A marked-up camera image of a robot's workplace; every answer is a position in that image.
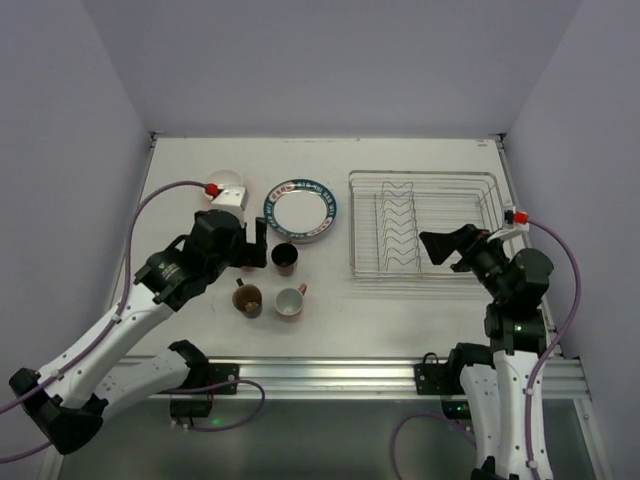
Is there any maroon mug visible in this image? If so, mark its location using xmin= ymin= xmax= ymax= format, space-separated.
xmin=271 ymin=243 xmax=299 ymax=277

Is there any dark teal plate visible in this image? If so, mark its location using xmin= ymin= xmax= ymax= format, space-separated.
xmin=263 ymin=178 xmax=338 ymax=244

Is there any black mug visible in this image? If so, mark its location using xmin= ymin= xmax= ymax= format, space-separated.
xmin=232 ymin=278 xmax=263 ymax=319

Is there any pink mug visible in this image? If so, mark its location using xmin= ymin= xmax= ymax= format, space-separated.
xmin=274 ymin=283 xmax=308 ymax=320

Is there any orange bowl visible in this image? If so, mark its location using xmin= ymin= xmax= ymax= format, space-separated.
xmin=207 ymin=169 xmax=244 ymax=189

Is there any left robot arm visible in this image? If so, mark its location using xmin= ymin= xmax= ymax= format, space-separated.
xmin=9 ymin=210 xmax=267 ymax=455

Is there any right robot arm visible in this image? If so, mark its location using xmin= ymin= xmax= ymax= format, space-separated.
xmin=419 ymin=224 xmax=554 ymax=479

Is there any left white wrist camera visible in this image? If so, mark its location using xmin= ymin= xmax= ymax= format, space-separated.
xmin=204 ymin=184 xmax=249 ymax=217

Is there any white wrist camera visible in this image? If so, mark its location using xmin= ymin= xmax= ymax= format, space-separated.
xmin=204 ymin=184 xmax=249 ymax=217
xmin=488 ymin=206 xmax=530 ymax=242

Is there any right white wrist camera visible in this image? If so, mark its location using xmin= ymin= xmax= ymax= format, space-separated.
xmin=488 ymin=206 xmax=530 ymax=242

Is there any wire dish rack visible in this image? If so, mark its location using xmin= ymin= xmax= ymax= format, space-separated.
xmin=348 ymin=170 xmax=504 ymax=283

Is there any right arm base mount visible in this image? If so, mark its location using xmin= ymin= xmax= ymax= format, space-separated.
xmin=413 ymin=350 xmax=471 ymax=421

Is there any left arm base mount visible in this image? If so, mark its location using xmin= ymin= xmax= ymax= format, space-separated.
xmin=169 ymin=363 xmax=239 ymax=425

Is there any aluminium mounting rail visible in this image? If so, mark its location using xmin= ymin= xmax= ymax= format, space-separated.
xmin=209 ymin=357 xmax=590 ymax=400

